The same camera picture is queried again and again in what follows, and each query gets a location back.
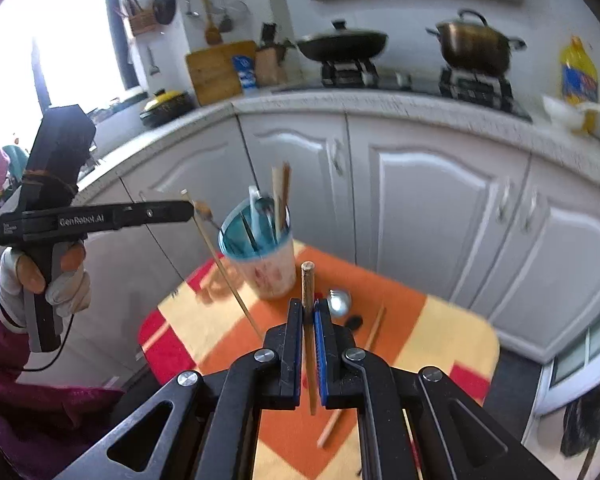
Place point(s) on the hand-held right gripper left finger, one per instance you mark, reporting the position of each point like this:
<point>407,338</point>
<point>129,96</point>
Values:
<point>294,350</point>

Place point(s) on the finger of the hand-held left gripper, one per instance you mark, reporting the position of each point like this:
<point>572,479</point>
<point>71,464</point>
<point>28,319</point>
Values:
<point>155,215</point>

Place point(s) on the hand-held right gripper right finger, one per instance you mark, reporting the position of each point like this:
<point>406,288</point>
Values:
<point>321,355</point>

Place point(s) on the brown wooden chopstick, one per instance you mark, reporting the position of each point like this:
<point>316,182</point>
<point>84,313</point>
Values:
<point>308,300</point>

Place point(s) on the blue-rimmed printed cup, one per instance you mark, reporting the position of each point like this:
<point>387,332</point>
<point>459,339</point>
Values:
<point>265,275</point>

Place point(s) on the thin light bamboo chopstick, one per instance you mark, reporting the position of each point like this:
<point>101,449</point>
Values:
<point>230,280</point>

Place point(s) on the white plastic spoon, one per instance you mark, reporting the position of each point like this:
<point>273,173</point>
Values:
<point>254,200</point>

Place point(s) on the person's left forearm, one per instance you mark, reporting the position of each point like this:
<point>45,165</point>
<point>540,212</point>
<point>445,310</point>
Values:
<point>5,340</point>

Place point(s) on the person's left hand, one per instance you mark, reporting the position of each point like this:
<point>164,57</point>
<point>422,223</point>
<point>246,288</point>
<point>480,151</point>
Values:
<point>70,290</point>

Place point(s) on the white cabinet door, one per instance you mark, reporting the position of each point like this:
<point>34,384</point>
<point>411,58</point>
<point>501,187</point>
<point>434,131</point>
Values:
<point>115,270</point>
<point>290,155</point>
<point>180,165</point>
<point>580,240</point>
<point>430,200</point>

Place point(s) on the light wooden chopstick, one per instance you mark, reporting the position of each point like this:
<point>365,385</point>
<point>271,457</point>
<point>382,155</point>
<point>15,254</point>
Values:
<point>375,327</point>

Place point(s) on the black chopstick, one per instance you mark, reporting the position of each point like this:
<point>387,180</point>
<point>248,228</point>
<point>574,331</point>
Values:
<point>249,235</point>

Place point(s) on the yellow lidded black pot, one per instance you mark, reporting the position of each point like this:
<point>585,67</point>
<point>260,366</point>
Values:
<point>165,107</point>

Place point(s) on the orange patterned tablecloth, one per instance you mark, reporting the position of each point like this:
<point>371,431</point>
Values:
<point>430,340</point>

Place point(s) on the pale wide wooden chopstick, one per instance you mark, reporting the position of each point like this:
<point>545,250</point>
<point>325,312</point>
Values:
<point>277,200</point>

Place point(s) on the bright kitchen window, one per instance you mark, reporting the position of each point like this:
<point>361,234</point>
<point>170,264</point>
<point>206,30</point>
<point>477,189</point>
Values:
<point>70,35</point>

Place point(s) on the dark wide wooden chopstick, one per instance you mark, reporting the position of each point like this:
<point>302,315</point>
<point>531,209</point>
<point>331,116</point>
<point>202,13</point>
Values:
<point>286,190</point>

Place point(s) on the wooden cutting board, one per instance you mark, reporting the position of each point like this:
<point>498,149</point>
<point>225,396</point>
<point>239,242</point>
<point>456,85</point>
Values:
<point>212,75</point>

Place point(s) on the wooden utensil basket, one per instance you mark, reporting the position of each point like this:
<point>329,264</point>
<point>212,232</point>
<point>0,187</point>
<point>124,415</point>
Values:
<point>144,22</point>

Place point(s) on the blue white packet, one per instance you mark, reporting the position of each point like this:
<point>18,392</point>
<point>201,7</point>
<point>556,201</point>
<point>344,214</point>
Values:
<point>244,75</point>

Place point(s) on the wooden knife block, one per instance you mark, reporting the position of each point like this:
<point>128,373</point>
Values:
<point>270,67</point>

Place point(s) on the metal slotted spatula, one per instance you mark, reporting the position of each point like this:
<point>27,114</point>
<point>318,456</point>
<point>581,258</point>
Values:
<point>226,24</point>

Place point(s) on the person's magenta clothing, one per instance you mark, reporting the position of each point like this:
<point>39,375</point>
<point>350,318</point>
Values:
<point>30,425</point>

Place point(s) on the black wok with lid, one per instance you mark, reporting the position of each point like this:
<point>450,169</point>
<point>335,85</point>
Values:
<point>340,45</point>

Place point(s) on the speckled stone countertop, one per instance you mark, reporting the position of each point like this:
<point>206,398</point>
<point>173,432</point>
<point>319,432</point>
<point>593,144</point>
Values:
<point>380,102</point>

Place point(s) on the black gas stove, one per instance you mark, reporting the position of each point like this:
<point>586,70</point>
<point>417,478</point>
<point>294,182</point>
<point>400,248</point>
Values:
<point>475,90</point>

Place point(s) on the white bowl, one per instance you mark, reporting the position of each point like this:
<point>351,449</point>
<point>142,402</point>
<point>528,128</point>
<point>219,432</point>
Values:
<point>562,112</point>

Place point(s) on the steel stock pot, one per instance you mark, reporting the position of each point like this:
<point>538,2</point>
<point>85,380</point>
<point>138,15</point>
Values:
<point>475,47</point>

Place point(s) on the yellow oil bottle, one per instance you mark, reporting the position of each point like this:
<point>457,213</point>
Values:
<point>577,80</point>

